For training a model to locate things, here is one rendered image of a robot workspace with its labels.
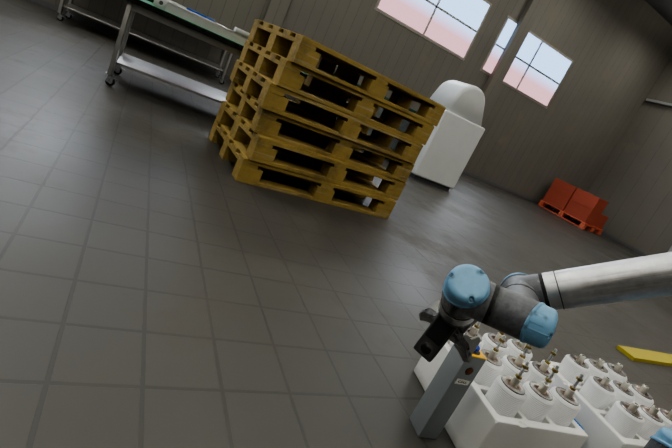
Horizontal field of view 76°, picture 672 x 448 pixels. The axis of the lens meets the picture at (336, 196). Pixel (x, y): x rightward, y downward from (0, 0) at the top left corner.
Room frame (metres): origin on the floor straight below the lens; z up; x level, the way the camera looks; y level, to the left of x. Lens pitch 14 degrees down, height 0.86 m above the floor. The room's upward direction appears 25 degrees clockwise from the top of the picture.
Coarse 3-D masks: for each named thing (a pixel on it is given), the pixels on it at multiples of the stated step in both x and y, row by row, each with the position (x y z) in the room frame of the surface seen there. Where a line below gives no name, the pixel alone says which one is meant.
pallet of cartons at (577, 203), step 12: (552, 192) 11.42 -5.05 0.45; (564, 192) 11.19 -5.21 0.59; (576, 192) 10.98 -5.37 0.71; (540, 204) 11.52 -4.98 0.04; (552, 204) 11.28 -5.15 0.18; (564, 204) 11.05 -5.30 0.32; (576, 204) 10.86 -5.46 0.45; (588, 204) 10.62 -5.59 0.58; (600, 204) 10.58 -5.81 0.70; (564, 216) 11.42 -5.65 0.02; (576, 216) 10.72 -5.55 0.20; (588, 216) 10.50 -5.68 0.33; (600, 216) 10.78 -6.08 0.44; (588, 228) 10.75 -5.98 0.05; (600, 228) 10.96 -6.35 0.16
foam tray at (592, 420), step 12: (564, 384) 1.52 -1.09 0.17; (576, 396) 1.47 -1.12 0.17; (588, 408) 1.42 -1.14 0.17; (576, 420) 1.43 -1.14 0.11; (588, 420) 1.40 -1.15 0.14; (600, 420) 1.37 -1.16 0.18; (588, 432) 1.38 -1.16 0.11; (600, 432) 1.35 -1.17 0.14; (612, 432) 1.33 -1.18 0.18; (588, 444) 1.36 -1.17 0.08; (600, 444) 1.33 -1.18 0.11; (612, 444) 1.31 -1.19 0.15; (624, 444) 1.29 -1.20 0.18; (636, 444) 1.31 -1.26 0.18
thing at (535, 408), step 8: (528, 384) 1.24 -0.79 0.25; (528, 392) 1.21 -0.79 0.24; (528, 400) 1.20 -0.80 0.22; (536, 400) 1.19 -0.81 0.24; (544, 400) 1.19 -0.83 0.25; (552, 400) 1.20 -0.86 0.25; (520, 408) 1.20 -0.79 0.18; (528, 408) 1.19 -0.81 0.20; (536, 408) 1.18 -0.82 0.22; (544, 408) 1.18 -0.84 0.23; (528, 416) 1.18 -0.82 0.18; (536, 416) 1.18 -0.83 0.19; (544, 416) 1.19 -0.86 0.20
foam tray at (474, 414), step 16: (448, 352) 1.35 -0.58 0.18; (416, 368) 1.44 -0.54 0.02; (432, 368) 1.37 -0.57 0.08; (464, 400) 1.20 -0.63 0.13; (480, 400) 1.16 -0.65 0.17; (464, 416) 1.17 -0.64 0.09; (480, 416) 1.13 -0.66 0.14; (496, 416) 1.11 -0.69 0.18; (448, 432) 1.19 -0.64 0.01; (464, 432) 1.15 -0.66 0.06; (480, 432) 1.11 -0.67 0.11; (496, 432) 1.09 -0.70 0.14; (512, 432) 1.12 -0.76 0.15; (528, 432) 1.14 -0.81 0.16; (544, 432) 1.16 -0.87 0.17; (560, 432) 1.18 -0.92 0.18; (576, 432) 1.22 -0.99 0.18
